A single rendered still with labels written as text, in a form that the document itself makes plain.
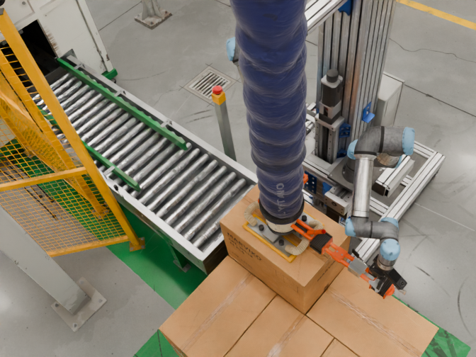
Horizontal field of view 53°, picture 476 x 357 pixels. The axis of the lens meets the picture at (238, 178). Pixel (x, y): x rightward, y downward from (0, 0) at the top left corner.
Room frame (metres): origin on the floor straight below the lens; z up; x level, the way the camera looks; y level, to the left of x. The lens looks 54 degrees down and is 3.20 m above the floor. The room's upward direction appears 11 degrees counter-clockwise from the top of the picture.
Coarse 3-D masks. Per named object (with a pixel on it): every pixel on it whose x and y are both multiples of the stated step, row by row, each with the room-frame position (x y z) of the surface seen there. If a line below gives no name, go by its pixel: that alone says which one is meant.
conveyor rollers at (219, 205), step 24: (72, 96) 3.07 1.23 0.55; (96, 96) 3.02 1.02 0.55; (72, 120) 2.83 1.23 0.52; (96, 120) 2.76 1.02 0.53; (120, 120) 2.70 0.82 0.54; (120, 144) 2.45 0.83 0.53; (144, 144) 2.40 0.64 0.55; (120, 168) 2.22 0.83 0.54; (144, 168) 2.17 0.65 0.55; (168, 168) 2.16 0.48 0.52; (192, 168) 2.09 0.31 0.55; (168, 192) 1.93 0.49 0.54; (216, 192) 1.85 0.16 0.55; (192, 216) 1.70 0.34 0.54; (216, 240) 1.48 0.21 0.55
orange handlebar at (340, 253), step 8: (304, 176) 1.47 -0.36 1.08; (304, 224) 1.18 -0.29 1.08; (304, 232) 1.13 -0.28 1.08; (336, 248) 1.02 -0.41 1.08; (336, 256) 0.97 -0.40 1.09; (344, 256) 0.98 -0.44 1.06; (352, 256) 0.96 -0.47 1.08; (344, 264) 0.93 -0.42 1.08; (368, 280) 0.83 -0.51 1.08; (392, 288) 0.77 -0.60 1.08
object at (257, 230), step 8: (256, 216) 1.35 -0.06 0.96; (248, 224) 1.31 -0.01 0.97; (256, 224) 1.30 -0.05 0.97; (264, 224) 1.29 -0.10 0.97; (256, 232) 1.25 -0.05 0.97; (264, 240) 1.20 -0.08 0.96; (280, 240) 1.16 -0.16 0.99; (288, 240) 1.17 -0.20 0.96; (272, 248) 1.14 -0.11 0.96; (280, 248) 1.13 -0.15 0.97; (288, 256) 1.08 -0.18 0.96
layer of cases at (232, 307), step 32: (224, 288) 1.15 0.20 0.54; (256, 288) 1.12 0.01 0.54; (352, 288) 1.01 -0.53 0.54; (192, 320) 1.00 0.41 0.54; (224, 320) 0.96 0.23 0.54; (256, 320) 0.93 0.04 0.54; (288, 320) 0.89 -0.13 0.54; (320, 320) 0.86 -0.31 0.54; (352, 320) 0.83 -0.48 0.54; (384, 320) 0.80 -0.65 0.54; (416, 320) 0.76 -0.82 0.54; (192, 352) 0.82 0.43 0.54; (224, 352) 0.79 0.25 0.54; (256, 352) 0.75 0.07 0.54; (288, 352) 0.72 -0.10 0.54; (320, 352) 0.69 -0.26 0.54; (352, 352) 0.66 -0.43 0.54; (384, 352) 0.63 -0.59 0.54; (416, 352) 0.60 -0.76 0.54
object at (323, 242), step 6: (318, 234) 1.10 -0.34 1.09; (324, 234) 1.10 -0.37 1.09; (330, 234) 1.09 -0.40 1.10; (312, 240) 1.08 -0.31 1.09; (318, 240) 1.07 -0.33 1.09; (324, 240) 1.07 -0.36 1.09; (330, 240) 1.05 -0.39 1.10; (312, 246) 1.06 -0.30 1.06; (318, 246) 1.04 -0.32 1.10; (324, 246) 1.03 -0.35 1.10; (318, 252) 1.03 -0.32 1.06
